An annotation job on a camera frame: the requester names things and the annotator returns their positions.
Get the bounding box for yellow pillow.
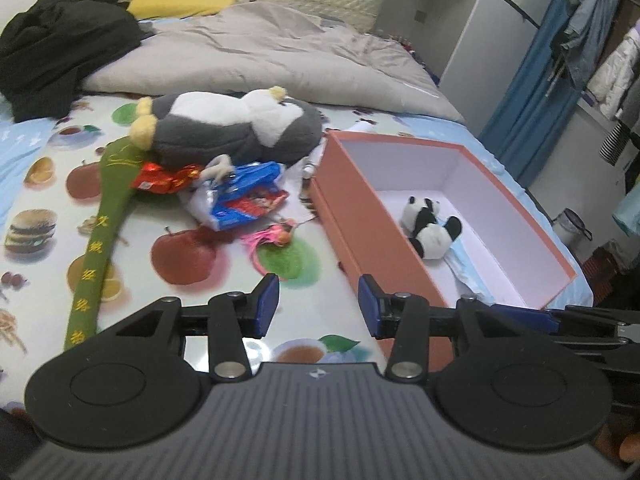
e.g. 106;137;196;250
127;0;238;20

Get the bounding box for blue curtain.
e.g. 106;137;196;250
478;0;629;187

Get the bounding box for white wardrobe cabinet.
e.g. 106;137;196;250
375;0;551;134

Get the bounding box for small panda plush toy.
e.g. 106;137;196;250
399;195;449;260

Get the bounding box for black clothing pile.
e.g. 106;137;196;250
1;0;152;122

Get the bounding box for hanging clothes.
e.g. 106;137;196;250
549;0;640;236

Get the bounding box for blue snack packet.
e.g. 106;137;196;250
178;155;288;232

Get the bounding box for grey white penguin plush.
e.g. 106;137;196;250
129;87;323;169

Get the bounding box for red candy wrapper snack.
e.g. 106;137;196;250
130;162;204;195

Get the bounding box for small white bottle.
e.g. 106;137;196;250
302;157;319;181

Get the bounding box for orange cardboard box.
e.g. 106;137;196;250
309;129;580;373

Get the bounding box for light blue face mask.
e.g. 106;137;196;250
442;216;495;304

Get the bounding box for grey duvet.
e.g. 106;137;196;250
84;1;463;122

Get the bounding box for green embroidered fabric hammer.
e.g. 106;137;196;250
63;136;146;351

